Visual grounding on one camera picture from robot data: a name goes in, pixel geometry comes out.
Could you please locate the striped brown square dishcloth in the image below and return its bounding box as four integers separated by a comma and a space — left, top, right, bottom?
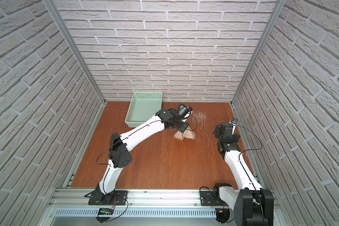
174, 130, 196, 140

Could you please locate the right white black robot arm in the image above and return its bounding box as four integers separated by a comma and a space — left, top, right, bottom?
213, 118, 274, 226

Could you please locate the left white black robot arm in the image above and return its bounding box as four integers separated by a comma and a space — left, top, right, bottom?
96, 104, 193, 196

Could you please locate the mint green plastic basket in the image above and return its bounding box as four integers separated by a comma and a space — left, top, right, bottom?
125, 92, 163, 128

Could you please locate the right small controller board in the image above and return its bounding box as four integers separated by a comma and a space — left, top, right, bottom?
215, 208, 230, 224

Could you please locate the small controller board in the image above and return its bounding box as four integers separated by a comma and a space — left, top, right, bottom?
215, 208, 230, 224
96, 208, 114, 223

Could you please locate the left small controller board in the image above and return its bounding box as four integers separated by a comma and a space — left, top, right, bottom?
96, 208, 114, 223

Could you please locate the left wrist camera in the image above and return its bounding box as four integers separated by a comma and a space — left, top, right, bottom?
177, 104, 193, 118

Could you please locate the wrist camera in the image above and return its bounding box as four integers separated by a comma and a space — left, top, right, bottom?
229, 118, 238, 135
177, 104, 193, 118

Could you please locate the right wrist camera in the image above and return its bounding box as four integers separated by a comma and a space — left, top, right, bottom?
229, 118, 238, 135

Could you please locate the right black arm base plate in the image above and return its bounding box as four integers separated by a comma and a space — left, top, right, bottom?
200, 189, 224, 206

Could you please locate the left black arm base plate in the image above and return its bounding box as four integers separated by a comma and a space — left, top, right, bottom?
84, 190, 128, 206

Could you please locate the aluminium front rail frame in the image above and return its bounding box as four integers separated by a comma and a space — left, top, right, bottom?
38, 187, 286, 226

